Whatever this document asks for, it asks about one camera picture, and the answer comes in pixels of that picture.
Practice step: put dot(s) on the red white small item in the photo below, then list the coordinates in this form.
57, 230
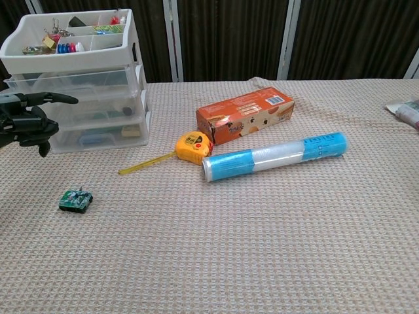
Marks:
115, 21

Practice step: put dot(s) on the blue cling film roll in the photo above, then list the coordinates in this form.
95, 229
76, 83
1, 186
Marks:
229, 167

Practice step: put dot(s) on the small gold padlock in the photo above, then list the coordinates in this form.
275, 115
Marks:
48, 41

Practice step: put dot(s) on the black round knob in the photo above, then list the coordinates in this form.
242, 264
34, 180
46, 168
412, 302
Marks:
127, 110

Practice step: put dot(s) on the clear plastic drawer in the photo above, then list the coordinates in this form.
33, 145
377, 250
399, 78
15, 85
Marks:
108, 139
98, 111
98, 80

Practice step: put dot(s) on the white plastic drawer organizer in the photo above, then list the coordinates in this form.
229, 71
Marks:
65, 60

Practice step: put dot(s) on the row of coloured pins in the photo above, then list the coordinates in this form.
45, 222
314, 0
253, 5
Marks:
67, 48

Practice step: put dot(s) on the green flat item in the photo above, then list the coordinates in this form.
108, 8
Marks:
111, 114

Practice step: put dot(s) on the floral tissue pack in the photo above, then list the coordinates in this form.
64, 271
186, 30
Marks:
409, 114

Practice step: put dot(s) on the green circuit board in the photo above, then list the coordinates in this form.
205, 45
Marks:
75, 201

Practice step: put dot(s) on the yellow tape measure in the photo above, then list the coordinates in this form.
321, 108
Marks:
191, 147

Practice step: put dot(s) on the orange biscuit box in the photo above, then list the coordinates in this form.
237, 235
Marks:
248, 111

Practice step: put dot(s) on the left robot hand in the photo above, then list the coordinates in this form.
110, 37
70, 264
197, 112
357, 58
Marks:
29, 126

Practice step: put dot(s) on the blue flat item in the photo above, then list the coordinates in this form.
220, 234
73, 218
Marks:
93, 140

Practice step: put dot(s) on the dark folding screen panel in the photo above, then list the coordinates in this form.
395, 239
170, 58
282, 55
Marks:
10, 13
229, 39
353, 39
154, 39

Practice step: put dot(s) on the beige woven tablecloth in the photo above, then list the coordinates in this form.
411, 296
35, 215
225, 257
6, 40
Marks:
229, 245

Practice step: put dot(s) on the tan small block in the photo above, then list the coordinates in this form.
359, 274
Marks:
129, 131

